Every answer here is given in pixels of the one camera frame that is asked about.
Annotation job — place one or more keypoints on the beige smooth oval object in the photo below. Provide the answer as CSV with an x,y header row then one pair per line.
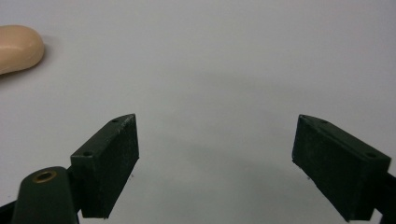
x,y
17,48

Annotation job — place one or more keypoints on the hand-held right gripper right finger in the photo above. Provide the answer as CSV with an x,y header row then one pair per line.
x,y
339,174

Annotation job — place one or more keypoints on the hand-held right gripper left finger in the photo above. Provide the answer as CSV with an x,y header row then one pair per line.
x,y
106,174

